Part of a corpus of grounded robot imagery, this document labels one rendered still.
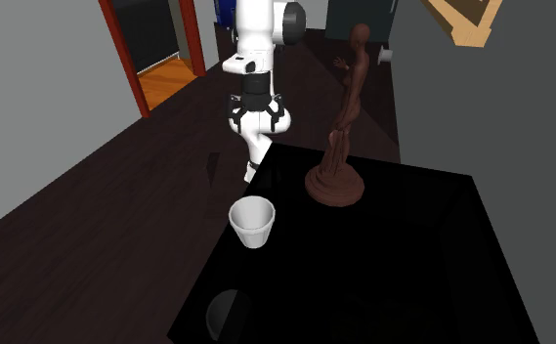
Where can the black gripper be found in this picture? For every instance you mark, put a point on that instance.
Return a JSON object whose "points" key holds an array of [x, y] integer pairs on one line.
{"points": [[256, 93]]}

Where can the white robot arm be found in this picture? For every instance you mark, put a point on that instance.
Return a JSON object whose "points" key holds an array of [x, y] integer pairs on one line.
{"points": [[253, 28]]}

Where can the brown woman statue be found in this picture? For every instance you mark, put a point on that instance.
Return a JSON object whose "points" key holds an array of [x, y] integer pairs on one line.
{"points": [[349, 109]]}

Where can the white ribbed cup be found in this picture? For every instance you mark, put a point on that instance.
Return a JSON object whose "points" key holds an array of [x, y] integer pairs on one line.
{"points": [[252, 228]]}

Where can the dark teal door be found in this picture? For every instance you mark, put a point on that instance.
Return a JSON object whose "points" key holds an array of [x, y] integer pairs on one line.
{"points": [[339, 19]]}

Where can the black table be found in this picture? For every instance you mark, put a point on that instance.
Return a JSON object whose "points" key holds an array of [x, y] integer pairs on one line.
{"points": [[377, 266]]}

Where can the black round bowl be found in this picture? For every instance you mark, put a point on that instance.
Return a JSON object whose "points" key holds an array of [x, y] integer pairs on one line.
{"points": [[220, 317]]}

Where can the red door frame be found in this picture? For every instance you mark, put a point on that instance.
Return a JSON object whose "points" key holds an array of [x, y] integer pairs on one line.
{"points": [[130, 62]]}

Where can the white wall knob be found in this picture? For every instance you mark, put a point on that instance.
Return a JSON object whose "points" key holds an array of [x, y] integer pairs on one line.
{"points": [[385, 55]]}

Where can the wooden picture frame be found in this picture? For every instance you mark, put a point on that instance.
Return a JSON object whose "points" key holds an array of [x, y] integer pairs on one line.
{"points": [[463, 24]]}

